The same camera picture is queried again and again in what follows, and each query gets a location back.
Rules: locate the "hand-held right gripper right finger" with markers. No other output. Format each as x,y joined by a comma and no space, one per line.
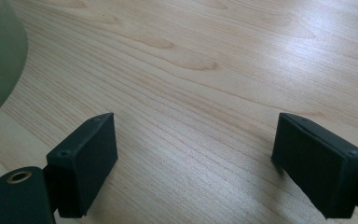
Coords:
317,165

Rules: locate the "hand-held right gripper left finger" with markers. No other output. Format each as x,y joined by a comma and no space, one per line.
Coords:
84,165

